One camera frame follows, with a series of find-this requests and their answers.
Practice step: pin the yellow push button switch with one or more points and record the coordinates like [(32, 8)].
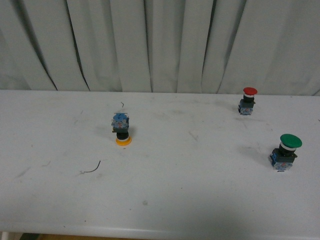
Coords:
[(120, 125)]

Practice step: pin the white pleated curtain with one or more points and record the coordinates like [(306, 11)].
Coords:
[(161, 46)]

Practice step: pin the red push button switch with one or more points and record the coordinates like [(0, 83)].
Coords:
[(246, 104)]

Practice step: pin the green push button switch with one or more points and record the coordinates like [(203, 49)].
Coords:
[(283, 157)]

